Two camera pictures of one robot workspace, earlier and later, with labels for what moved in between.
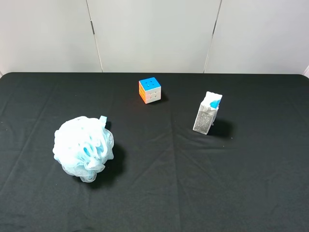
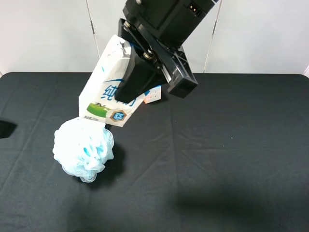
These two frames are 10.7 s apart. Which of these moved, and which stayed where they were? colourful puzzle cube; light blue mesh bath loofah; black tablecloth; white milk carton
Moved: white milk carton
Stayed: black tablecloth; light blue mesh bath loofah; colourful puzzle cube
